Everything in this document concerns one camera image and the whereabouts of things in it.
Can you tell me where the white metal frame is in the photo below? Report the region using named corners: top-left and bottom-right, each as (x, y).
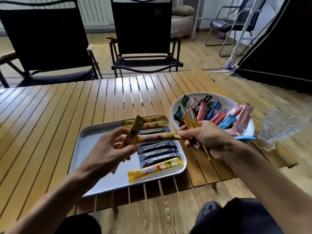
top-left (192, 0), bottom-right (261, 69)

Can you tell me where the grey rectangular tray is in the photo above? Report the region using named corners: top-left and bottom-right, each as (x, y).
top-left (69, 114), bottom-right (188, 198)

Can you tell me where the pile of sachets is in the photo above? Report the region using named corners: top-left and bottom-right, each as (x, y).
top-left (173, 94), bottom-right (256, 140)

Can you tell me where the white round bowl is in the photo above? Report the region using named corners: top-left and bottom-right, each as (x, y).
top-left (170, 92), bottom-right (255, 137)

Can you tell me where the person's left leg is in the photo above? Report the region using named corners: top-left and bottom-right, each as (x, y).
top-left (55, 213), bottom-right (102, 234)

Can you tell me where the person's left forearm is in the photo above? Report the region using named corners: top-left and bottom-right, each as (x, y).
top-left (5, 165), bottom-right (103, 234)

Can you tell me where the person's right leg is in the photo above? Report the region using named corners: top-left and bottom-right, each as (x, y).
top-left (190, 198), bottom-right (286, 234)

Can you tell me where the person's right hand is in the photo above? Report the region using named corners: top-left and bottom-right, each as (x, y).
top-left (178, 120), bottom-right (242, 161)

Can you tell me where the row of sachets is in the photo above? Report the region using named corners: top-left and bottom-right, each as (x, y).
top-left (137, 127), bottom-right (182, 168)

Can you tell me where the black fabric backdrop panel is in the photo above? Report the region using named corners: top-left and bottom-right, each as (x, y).
top-left (227, 0), bottom-right (312, 94)

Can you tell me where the white wall radiator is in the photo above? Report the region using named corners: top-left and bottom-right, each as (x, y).
top-left (28, 0), bottom-right (112, 26)

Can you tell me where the person's right forearm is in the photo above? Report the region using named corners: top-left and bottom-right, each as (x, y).
top-left (224, 142), bottom-right (312, 234)

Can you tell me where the person's leg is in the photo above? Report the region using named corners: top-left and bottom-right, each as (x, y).
top-left (190, 198), bottom-right (286, 234)
top-left (55, 213), bottom-right (102, 234)

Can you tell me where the person's left hand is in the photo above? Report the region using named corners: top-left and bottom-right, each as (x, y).
top-left (80, 127), bottom-right (140, 181)

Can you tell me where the beige inflatable sofa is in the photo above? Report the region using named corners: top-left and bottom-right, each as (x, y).
top-left (170, 5), bottom-right (195, 39)

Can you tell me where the clear patterned glass cup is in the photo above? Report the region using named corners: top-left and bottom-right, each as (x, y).
top-left (253, 104), bottom-right (310, 150)

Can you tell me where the black office chair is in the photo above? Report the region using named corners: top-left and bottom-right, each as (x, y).
top-left (205, 0), bottom-right (266, 58)

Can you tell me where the black folding chair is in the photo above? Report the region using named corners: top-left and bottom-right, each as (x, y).
top-left (106, 0), bottom-right (184, 78)
top-left (0, 0), bottom-right (103, 88)

